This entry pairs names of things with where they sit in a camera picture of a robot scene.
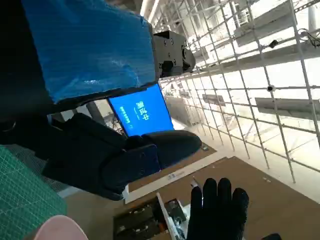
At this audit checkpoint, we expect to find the white cabinet with mesh front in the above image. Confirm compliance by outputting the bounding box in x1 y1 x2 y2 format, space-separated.
112 191 191 240

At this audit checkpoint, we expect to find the green cutting mat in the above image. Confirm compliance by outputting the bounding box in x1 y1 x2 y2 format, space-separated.
0 146 68 240

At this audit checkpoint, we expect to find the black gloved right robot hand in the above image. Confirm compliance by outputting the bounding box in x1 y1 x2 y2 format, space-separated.
190 177 250 240

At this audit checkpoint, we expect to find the monitor with blue screen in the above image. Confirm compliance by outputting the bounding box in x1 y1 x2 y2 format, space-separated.
107 83 175 138

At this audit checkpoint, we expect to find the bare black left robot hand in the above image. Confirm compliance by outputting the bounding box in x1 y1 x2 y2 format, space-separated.
0 0 203 201

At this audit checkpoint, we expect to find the pink bowl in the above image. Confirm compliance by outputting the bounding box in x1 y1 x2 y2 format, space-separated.
33 214 89 240

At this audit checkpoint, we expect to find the white lattice frame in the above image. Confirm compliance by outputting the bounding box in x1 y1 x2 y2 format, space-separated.
139 0 320 185

